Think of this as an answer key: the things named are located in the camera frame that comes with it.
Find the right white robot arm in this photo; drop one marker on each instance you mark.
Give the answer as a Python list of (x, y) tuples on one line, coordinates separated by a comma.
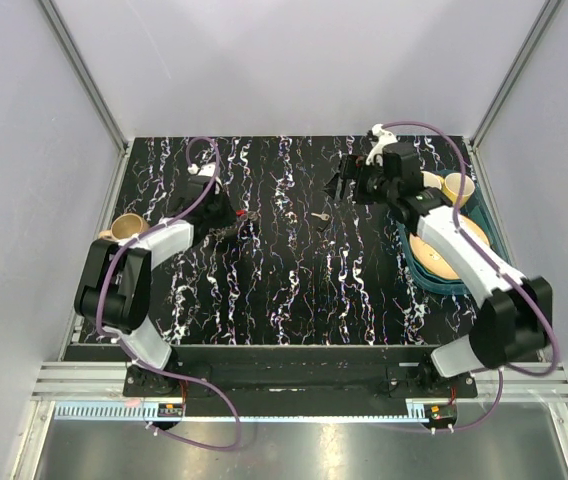
[(514, 312)]

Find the left aluminium frame post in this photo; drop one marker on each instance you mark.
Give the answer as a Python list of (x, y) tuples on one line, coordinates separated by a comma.
[(72, 53)]

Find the red grey key holder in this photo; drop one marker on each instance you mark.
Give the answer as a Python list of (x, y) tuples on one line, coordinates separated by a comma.
[(244, 215)]

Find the black base bar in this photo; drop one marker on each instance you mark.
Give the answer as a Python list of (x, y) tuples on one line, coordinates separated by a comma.
[(281, 381)]

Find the cream patterned plate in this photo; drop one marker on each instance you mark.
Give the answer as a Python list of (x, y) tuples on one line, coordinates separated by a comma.
[(432, 261)]

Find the yellow mug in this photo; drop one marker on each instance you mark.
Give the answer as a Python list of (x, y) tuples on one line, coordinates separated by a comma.
[(458, 188)]

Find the aluminium frame post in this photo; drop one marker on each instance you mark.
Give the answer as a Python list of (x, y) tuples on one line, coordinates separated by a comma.
[(72, 53), (532, 40)]

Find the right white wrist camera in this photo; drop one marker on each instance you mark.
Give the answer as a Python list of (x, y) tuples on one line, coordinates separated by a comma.
[(380, 138)]

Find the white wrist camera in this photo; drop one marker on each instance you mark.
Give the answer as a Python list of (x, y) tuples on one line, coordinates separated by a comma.
[(205, 173), (380, 138)]

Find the small silver key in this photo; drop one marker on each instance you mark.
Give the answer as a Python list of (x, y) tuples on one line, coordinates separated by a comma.
[(322, 216)]

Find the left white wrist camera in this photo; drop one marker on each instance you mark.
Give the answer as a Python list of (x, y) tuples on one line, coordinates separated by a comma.
[(205, 173)]

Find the right aluminium frame post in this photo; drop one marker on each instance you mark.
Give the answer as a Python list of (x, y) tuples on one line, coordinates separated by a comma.
[(532, 40)]

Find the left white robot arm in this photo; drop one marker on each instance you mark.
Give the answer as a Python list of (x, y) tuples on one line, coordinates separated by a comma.
[(114, 290)]

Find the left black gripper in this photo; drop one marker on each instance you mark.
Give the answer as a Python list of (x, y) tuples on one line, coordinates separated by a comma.
[(230, 215)]

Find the tan ceramic mug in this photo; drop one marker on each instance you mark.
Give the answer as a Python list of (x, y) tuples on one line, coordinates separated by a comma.
[(124, 227)]

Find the teal plastic bin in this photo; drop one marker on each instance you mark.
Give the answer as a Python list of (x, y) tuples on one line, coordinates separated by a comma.
[(475, 211)]

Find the light green mug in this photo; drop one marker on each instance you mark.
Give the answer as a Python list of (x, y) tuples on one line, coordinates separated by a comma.
[(431, 180)]

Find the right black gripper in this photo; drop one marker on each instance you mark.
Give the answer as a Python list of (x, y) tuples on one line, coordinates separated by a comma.
[(355, 168)]

